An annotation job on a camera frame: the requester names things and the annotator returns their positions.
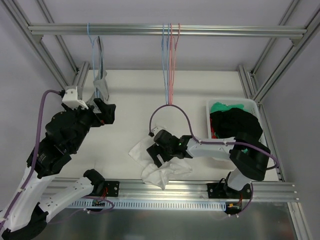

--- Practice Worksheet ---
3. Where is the grey tank top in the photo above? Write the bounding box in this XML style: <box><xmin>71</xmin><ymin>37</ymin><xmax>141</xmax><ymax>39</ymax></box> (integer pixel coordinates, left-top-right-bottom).
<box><xmin>86</xmin><ymin>36</ymin><xmax>110</xmax><ymax>112</ymax></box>

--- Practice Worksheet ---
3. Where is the white tank top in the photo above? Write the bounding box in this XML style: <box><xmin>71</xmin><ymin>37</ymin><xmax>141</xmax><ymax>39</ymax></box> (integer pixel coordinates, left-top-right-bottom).
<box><xmin>128</xmin><ymin>126</ymin><xmax>193</xmax><ymax>190</ymax></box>

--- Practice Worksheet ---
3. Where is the red tank top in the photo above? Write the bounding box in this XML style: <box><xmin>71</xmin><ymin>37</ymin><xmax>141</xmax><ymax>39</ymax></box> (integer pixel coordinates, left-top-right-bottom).
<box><xmin>210</xmin><ymin>119</ymin><xmax>218</xmax><ymax>139</ymax></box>

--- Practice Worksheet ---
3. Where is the blue wire hanger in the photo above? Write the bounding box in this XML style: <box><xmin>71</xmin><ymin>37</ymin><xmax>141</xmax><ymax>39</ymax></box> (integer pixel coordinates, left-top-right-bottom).
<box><xmin>87</xmin><ymin>23</ymin><xmax>103</xmax><ymax>84</ymax></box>
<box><xmin>161</xmin><ymin>24</ymin><xmax>169</xmax><ymax>105</ymax></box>
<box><xmin>165</xmin><ymin>23</ymin><xmax>170</xmax><ymax>100</ymax></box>

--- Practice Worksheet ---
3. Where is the pink wire hanger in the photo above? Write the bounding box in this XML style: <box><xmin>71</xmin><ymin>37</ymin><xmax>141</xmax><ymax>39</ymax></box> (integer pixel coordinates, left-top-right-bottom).
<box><xmin>170</xmin><ymin>23</ymin><xmax>182</xmax><ymax>105</ymax></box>

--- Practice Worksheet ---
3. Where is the black tank top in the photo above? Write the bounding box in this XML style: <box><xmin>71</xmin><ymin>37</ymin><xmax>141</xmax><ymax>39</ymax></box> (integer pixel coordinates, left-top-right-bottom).
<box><xmin>210</xmin><ymin>107</ymin><xmax>263</xmax><ymax>140</ymax></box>

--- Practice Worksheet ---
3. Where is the green shirt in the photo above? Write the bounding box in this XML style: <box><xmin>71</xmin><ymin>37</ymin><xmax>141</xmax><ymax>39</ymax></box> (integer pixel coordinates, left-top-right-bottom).
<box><xmin>209</xmin><ymin>102</ymin><xmax>247</xmax><ymax>114</ymax></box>

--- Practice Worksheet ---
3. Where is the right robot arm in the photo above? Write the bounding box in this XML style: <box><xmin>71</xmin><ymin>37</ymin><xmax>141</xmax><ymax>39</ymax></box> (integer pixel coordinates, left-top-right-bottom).
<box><xmin>146</xmin><ymin>129</ymin><xmax>270</xmax><ymax>199</ymax></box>

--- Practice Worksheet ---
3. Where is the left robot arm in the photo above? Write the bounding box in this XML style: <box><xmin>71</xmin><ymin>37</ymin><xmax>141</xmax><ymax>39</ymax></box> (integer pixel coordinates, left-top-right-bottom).
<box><xmin>0</xmin><ymin>98</ymin><xmax>116</xmax><ymax>240</ymax></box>

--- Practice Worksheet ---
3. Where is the white perforated plastic basket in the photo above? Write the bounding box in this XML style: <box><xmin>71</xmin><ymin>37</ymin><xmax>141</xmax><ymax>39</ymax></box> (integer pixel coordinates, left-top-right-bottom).
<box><xmin>206</xmin><ymin>97</ymin><xmax>266</xmax><ymax>145</ymax></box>

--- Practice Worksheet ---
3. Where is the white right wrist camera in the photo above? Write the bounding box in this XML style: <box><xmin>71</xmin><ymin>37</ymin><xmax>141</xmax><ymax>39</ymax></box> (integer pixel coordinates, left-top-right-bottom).
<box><xmin>148</xmin><ymin>126</ymin><xmax>165</xmax><ymax>138</ymax></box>

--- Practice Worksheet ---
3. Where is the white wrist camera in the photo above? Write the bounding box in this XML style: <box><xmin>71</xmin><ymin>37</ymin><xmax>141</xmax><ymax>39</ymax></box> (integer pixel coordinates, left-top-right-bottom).
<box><xmin>62</xmin><ymin>86</ymin><xmax>89</xmax><ymax>110</ymax></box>
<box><xmin>148</xmin><ymin>126</ymin><xmax>165</xmax><ymax>138</ymax></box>

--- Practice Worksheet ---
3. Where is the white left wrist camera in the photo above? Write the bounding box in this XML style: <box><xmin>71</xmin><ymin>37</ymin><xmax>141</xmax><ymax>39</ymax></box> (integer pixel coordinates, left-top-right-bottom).
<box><xmin>62</xmin><ymin>86</ymin><xmax>89</xmax><ymax>110</ymax></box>

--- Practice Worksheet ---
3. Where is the aluminium frame left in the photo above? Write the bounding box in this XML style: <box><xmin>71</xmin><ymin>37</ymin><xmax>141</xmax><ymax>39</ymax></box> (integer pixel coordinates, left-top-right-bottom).
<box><xmin>0</xmin><ymin>0</ymin><xmax>90</xmax><ymax>100</ymax></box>

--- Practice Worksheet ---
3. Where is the aluminium frame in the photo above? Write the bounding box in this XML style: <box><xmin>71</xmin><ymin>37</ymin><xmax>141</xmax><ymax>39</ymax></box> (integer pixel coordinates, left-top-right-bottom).
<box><xmin>0</xmin><ymin>0</ymin><xmax>90</xmax><ymax>100</ymax></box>
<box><xmin>237</xmin><ymin>0</ymin><xmax>320</xmax><ymax>181</ymax></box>

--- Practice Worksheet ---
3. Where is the aluminium front table rail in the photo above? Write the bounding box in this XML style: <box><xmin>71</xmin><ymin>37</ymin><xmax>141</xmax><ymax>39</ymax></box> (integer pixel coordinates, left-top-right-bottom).
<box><xmin>42</xmin><ymin>179</ymin><xmax>300</xmax><ymax>202</ymax></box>

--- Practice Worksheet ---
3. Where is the black right arm base bracket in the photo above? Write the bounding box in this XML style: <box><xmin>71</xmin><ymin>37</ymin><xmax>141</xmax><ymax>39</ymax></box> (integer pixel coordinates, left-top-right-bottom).
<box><xmin>206</xmin><ymin>178</ymin><xmax>252</xmax><ymax>200</ymax></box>

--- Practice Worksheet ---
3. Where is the black left arm base bracket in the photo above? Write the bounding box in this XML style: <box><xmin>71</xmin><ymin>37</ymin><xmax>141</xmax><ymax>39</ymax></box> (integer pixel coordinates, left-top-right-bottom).
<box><xmin>83</xmin><ymin>169</ymin><xmax>120</xmax><ymax>197</ymax></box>

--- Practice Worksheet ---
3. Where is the white slotted cable duct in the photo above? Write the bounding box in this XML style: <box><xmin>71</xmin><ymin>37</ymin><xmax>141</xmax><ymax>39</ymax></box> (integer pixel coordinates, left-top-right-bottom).
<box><xmin>68</xmin><ymin>198</ymin><xmax>227</xmax><ymax>212</ymax></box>

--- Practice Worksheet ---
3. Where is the aluminium hanging rail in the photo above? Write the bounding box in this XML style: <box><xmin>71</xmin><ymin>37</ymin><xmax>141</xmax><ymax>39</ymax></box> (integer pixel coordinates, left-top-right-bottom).
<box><xmin>28</xmin><ymin>23</ymin><xmax>307</xmax><ymax>39</ymax></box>

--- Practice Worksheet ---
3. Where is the aluminium frame right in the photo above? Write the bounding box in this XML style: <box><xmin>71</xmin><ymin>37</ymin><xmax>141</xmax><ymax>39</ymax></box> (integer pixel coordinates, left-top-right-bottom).
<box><xmin>237</xmin><ymin>0</ymin><xmax>320</xmax><ymax>181</ymax></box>

